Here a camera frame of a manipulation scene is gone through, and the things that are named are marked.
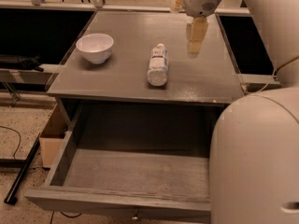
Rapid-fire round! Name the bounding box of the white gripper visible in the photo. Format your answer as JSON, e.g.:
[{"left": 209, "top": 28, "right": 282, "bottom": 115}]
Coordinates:
[{"left": 170, "top": 0, "right": 221, "bottom": 59}]

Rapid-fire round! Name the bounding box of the cardboard box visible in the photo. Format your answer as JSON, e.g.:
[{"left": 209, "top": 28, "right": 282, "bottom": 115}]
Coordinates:
[{"left": 39, "top": 105, "right": 67, "bottom": 168}]

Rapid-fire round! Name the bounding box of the black cable under drawer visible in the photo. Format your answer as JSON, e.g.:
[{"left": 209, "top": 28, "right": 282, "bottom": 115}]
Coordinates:
[{"left": 50, "top": 210, "right": 82, "bottom": 224}]

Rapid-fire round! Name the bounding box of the black floor cable left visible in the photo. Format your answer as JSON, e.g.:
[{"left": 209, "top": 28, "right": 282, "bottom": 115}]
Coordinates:
[{"left": 0, "top": 125, "right": 22, "bottom": 161}]

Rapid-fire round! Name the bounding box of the open grey top drawer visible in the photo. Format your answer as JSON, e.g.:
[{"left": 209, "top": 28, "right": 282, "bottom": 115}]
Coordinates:
[{"left": 25, "top": 102, "right": 221, "bottom": 224}]

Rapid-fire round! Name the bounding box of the black metal bar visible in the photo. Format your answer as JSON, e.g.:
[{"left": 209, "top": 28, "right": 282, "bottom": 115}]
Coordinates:
[{"left": 0, "top": 137, "right": 39, "bottom": 205}]

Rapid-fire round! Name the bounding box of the white ceramic bowl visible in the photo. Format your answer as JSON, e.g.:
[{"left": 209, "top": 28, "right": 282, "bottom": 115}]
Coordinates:
[{"left": 76, "top": 34, "right": 114, "bottom": 64}]

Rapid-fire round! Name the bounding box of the metal drawer knob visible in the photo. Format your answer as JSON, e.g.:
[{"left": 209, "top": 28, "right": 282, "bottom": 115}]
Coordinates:
[{"left": 132, "top": 209, "right": 140, "bottom": 221}]

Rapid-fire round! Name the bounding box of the metal frame rail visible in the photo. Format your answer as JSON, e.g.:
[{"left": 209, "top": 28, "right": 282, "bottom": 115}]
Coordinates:
[{"left": 0, "top": 0, "right": 251, "bottom": 17}]

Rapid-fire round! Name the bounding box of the grey wooden cabinet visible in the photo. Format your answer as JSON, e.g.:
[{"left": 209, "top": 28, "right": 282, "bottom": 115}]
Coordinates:
[{"left": 46, "top": 10, "right": 246, "bottom": 142}]

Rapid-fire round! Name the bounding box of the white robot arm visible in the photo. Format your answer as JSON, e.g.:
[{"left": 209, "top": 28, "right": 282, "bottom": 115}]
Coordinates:
[{"left": 209, "top": 0, "right": 299, "bottom": 224}]

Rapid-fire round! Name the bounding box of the black cloth item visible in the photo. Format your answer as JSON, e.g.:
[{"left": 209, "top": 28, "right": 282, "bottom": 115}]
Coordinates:
[{"left": 0, "top": 54, "right": 44, "bottom": 72}]

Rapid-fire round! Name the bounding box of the white cable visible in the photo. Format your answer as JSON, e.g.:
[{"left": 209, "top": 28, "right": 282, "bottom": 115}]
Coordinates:
[{"left": 241, "top": 54, "right": 299, "bottom": 95}]

